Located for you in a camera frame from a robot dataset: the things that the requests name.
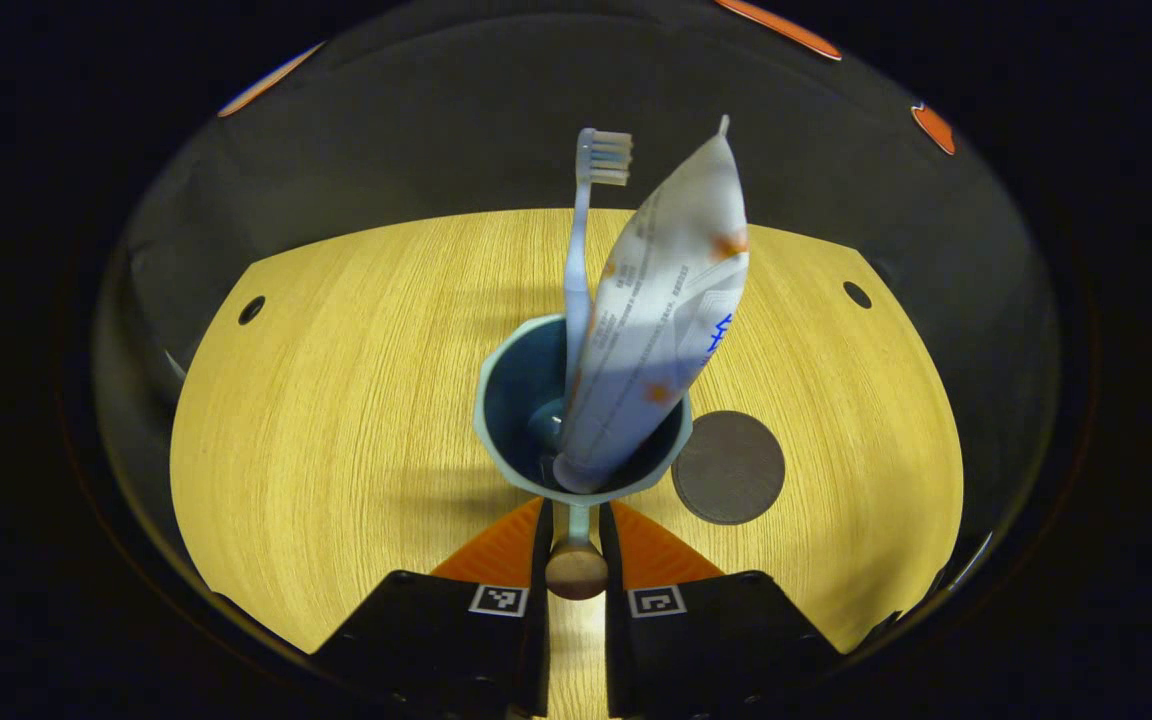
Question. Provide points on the white toothpaste tube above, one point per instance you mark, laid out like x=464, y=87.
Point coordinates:
x=656, y=320

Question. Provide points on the black backdrop cloth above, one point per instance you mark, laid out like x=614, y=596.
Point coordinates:
x=416, y=120

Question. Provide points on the dark brown round coaster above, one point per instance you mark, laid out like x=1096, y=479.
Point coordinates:
x=731, y=468

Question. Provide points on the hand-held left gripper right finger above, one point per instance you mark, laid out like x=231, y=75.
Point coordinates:
x=706, y=640

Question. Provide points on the pale blue toothbrush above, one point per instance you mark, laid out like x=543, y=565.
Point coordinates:
x=578, y=260

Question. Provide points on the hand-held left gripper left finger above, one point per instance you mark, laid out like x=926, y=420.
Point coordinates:
x=446, y=640

